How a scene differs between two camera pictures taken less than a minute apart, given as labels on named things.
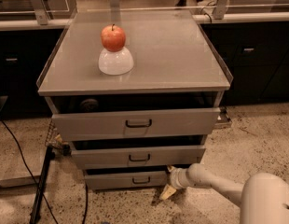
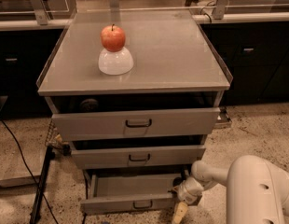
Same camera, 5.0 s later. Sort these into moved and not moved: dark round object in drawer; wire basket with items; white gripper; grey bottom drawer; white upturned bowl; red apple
Moved: white gripper; grey bottom drawer
Not moved: wire basket with items; red apple; dark round object in drawer; white upturned bowl
